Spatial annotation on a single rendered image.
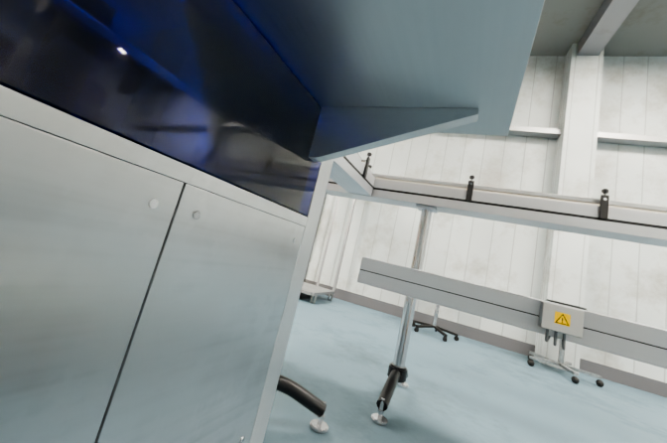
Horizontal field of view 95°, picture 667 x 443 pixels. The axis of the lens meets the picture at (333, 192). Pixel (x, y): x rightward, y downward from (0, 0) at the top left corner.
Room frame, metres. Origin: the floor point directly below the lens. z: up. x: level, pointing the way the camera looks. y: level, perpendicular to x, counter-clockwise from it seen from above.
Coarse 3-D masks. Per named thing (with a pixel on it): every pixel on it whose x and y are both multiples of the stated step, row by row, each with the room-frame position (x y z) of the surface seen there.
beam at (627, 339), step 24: (360, 264) 1.49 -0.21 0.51; (384, 264) 1.43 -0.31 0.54; (384, 288) 1.42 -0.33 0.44; (408, 288) 1.38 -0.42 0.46; (432, 288) 1.34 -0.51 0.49; (456, 288) 1.30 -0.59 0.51; (480, 288) 1.26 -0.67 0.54; (480, 312) 1.25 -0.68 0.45; (504, 312) 1.22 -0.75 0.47; (528, 312) 1.18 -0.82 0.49; (552, 336) 1.15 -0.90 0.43; (600, 336) 1.09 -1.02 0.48; (624, 336) 1.06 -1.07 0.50; (648, 336) 1.03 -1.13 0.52; (648, 360) 1.03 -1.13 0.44
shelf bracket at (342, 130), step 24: (336, 120) 0.65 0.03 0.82; (360, 120) 0.63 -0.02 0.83; (384, 120) 0.61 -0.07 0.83; (408, 120) 0.58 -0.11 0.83; (432, 120) 0.56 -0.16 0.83; (456, 120) 0.55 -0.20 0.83; (312, 144) 0.68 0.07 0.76; (336, 144) 0.65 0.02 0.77; (360, 144) 0.62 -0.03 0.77; (384, 144) 0.62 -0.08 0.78
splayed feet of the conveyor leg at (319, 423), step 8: (280, 376) 1.04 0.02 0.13; (280, 384) 1.03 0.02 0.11; (288, 384) 1.04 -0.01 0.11; (296, 384) 1.05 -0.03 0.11; (288, 392) 1.04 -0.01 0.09; (296, 392) 1.04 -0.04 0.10; (304, 392) 1.05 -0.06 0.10; (296, 400) 1.05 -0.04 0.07; (304, 400) 1.05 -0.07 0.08; (312, 400) 1.05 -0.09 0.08; (320, 400) 1.07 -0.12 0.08; (312, 408) 1.05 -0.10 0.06; (320, 408) 1.06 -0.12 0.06; (320, 416) 1.06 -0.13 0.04; (312, 424) 1.06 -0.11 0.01; (320, 424) 1.07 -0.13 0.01; (320, 432) 1.05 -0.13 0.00
